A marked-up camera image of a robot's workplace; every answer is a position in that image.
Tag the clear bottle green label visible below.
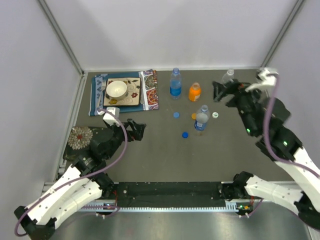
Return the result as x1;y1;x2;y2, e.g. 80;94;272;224
221;68;235;85

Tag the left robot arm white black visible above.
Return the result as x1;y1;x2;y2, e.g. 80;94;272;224
14;119;146;240

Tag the orange juice bottle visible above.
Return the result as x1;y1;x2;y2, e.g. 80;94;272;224
188;82;202;102

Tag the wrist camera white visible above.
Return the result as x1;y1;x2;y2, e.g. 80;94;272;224
97;106;120;127
245;67;278;93

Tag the clear water bottle blue cap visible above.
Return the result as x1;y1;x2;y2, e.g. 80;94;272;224
194;104;210;136

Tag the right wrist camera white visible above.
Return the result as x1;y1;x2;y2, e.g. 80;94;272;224
245;67;278;93

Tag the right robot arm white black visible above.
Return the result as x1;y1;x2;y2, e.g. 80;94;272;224
212;79;320;231

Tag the silver knife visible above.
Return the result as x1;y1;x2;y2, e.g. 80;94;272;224
140;84;145;105

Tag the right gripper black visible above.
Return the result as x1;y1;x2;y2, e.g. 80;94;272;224
210;79;266;136

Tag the white green bottle cap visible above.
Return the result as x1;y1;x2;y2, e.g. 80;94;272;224
212;112;219;119

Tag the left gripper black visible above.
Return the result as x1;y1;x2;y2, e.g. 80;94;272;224
105;118;146;160

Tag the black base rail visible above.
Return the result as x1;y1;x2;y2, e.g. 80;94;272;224
114;181;238;208

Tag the blue patterned placemat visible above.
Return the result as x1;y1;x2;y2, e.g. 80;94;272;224
88;69;159;117

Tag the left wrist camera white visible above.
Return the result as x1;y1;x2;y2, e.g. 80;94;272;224
97;106;120;127

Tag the white ceramic bowl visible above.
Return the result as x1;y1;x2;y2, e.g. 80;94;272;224
105;80;127;100

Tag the silver fork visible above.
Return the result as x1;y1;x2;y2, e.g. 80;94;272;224
96;80;107;109

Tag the square floral plate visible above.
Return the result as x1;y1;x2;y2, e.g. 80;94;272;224
103;77;141;107

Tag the blue liquid bottle blue cap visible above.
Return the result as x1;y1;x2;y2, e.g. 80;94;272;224
169;67;182;99

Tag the orange bottle cap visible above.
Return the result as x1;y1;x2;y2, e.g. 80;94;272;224
191;113;197;120

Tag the dark floral coaster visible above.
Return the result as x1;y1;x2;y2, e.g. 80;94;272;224
62;125;111;163

